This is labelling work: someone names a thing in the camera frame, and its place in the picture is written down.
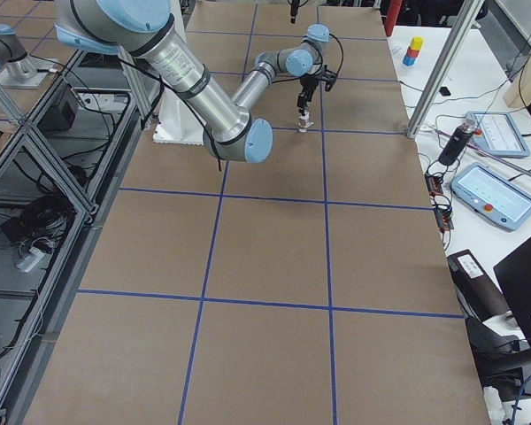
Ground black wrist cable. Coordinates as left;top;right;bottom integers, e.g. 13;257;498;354
114;34;345;174

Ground white pedestal column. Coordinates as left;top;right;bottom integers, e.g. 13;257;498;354
153;89;203;145

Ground far teach pendant tablet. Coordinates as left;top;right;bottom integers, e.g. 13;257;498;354
466;111;530;158

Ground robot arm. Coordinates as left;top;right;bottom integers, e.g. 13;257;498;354
55;0;337;164

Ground long metal grabber stick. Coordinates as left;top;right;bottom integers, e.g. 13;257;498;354
422;125;531;178

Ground brown kraft paper mat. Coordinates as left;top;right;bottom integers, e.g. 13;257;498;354
24;3;489;424

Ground teach pendant tablet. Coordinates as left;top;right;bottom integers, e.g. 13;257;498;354
466;111;530;158
450;162;531;231

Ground near teach pendant tablet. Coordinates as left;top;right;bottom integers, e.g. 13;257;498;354
450;162;531;231

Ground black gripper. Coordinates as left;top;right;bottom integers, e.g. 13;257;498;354
289;0;337;111

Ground black water bottle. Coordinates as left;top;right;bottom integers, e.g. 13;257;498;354
438;118;477;166

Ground white PPR valve brass base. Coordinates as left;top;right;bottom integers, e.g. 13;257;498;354
297;114;314;134

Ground aluminium frame post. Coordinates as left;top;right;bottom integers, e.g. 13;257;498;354
405;0;483;140

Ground orange electronics board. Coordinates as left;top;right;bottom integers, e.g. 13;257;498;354
424;173;454;234

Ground stacked coloured toy blocks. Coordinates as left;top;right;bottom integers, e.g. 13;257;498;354
402;36;424;66

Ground small black puck device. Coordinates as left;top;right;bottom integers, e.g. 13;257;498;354
439;86;451;97

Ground red cylinder object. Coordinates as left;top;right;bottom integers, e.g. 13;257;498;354
383;0;404;37

